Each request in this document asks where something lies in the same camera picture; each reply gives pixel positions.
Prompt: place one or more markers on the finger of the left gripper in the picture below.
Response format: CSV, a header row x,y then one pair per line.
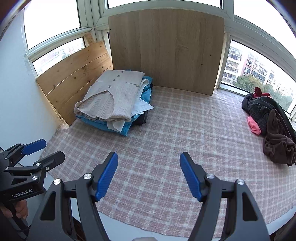
x,y
47,163
30,147

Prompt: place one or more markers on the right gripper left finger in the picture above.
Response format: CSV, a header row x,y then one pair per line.
x,y
54,220

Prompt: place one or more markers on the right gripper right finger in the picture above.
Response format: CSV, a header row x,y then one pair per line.
x,y
243,219

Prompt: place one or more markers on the cream knit cardigan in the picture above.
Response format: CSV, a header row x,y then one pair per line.
x,y
112,96

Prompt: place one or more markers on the left hand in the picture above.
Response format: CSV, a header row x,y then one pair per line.
x,y
21,209

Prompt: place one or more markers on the pine plank board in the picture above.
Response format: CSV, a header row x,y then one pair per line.
x,y
68,81

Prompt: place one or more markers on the pink plaid table cloth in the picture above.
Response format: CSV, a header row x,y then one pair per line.
x,y
149,190

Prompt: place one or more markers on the dark brown velvet garment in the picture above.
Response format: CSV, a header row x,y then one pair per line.
x,y
278,144

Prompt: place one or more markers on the pink garment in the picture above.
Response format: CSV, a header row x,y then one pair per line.
x,y
254,127

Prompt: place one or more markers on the white folded garment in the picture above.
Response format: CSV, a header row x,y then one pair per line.
x,y
139,107

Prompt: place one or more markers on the blue folded garment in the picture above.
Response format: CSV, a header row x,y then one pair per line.
x,y
102,125

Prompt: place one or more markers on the dark red garment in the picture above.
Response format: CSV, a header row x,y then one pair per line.
x,y
258,93

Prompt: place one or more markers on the light wooden board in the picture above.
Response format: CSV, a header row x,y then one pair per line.
x,y
178,48

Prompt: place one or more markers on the window frame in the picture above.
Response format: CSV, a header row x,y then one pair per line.
x,y
259,37

